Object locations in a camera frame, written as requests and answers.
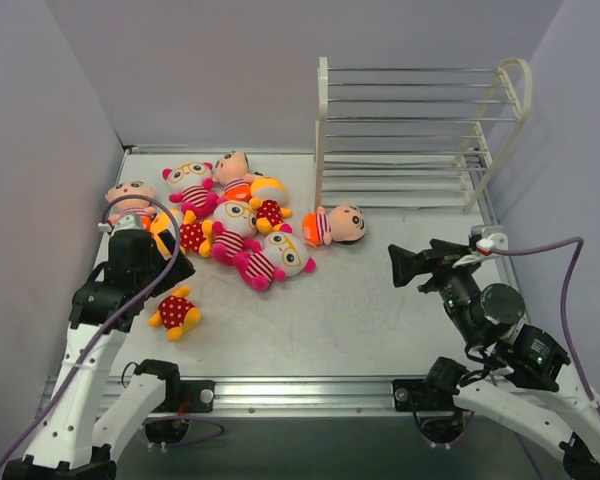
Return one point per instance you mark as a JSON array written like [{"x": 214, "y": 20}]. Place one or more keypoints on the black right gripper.
[{"x": 431, "y": 267}]

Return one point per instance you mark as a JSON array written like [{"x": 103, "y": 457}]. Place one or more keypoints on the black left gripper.
[{"x": 167, "y": 265}]

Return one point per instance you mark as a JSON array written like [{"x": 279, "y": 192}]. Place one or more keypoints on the yellow plush red dotted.
[
  {"x": 196, "y": 236},
  {"x": 176, "y": 313},
  {"x": 269, "y": 199}
]

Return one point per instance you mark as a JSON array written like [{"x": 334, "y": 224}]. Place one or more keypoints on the pink panda plush front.
[{"x": 280, "y": 256}]

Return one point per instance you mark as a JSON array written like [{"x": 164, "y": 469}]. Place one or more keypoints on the pink panda plush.
[
  {"x": 190, "y": 186},
  {"x": 234, "y": 230},
  {"x": 280, "y": 256}
]

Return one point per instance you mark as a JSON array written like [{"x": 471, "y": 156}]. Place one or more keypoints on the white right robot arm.
[{"x": 527, "y": 381}]

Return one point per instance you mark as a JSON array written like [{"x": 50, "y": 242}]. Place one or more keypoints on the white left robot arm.
[{"x": 71, "y": 438}]

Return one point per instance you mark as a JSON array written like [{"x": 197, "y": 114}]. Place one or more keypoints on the peach doll plush by shelf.
[{"x": 344, "y": 223}]

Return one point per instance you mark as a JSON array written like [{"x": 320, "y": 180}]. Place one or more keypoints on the cream metal-rod shelf rack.
[{"x": 416, "y": 138}]

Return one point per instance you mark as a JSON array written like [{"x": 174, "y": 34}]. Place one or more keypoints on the peach doll plush far left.
[{"x": 132, "y": 197}]

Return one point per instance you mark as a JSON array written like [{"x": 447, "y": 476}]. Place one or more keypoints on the pink panda plush back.
[{"x": 190, "y": 186}]

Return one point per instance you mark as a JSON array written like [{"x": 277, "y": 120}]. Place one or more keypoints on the pink panda plush middle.
[{"x": 234, "y": 230}]

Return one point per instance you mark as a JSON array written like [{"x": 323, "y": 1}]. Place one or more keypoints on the peach doll plush back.
[{"x": 232, "y": 173}]

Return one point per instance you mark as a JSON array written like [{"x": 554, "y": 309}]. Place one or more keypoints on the aluminium front mounting rail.
[{"x": 302, "y": 396}]

